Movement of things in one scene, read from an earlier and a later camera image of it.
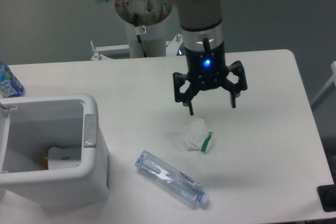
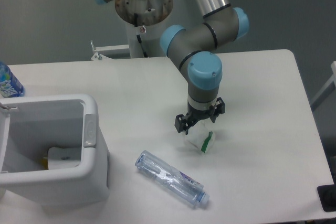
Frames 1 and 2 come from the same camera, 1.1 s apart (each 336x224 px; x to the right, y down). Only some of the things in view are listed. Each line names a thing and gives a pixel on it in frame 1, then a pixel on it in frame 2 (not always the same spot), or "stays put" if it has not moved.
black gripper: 207,70 to 195,115
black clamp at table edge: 327,196 stays put
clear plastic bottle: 172,178 stays put
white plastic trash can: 30,125 stays put
